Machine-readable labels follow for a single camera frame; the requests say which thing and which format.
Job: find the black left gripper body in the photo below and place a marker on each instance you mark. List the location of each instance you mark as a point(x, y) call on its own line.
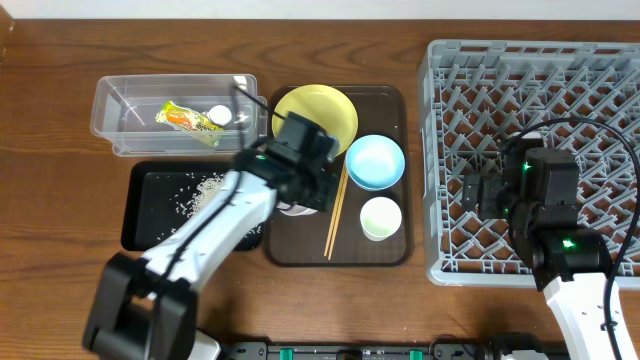
point(310, 195)

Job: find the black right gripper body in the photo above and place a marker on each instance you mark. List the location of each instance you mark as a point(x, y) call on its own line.
point(494, 197)

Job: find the wooden chopstick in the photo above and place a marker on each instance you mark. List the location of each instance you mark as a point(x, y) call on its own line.
point(338, 225)
point(334, 220)

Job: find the white pink bowl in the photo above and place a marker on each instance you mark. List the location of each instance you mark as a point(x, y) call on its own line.
point(294, 209)

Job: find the light blue bowl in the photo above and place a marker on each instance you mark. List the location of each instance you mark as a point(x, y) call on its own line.
point(375, 162)

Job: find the small white cup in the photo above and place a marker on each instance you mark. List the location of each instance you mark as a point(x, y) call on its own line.
point(380, 217)

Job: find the rice pile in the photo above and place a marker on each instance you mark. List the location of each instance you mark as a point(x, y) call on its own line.
point(205, 192)

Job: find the green orange snack wrapper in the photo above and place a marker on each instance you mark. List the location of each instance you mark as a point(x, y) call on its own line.
point(186, 119)

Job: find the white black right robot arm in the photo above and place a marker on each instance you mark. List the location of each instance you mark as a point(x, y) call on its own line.
point(536, 194)

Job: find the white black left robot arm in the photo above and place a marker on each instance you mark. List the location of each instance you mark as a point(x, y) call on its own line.
point(146, 308)

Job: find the grey dishwasher rack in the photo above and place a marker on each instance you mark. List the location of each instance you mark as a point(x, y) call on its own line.
point(584, 98)

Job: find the black waste tray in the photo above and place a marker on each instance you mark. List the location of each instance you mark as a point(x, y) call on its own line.
point(161, 198)

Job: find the clear plastic waste bin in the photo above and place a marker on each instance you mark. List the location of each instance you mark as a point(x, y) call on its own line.
point(125, 107)

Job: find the yellow plate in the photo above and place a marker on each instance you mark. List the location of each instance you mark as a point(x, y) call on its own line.
point(324, 105)

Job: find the dark brown serving tray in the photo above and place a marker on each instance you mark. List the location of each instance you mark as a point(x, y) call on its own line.
point(301, 241)

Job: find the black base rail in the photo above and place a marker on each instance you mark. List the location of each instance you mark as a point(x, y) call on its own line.
point(436, 351)

